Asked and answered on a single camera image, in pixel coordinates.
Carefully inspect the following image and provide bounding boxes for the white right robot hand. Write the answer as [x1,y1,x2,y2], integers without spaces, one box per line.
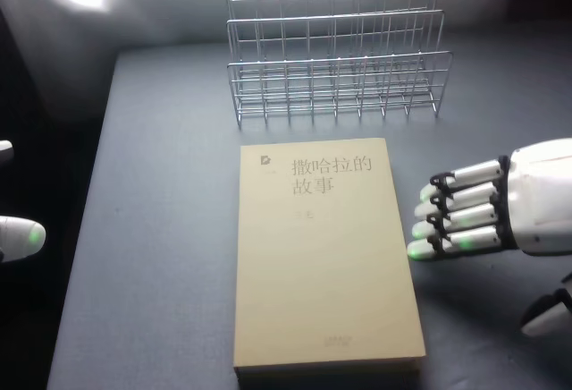
[406,138,572,337]

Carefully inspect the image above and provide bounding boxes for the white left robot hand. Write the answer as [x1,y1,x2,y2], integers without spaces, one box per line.
[0,139,47,264]

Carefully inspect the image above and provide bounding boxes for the beige paperback book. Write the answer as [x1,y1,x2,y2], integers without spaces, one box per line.
[232,137,426,376]

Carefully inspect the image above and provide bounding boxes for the grey table cloth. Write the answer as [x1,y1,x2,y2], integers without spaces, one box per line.
[44,21,572,390]

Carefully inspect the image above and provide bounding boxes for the white wire rack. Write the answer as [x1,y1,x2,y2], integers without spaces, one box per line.
[224,0,455,131]

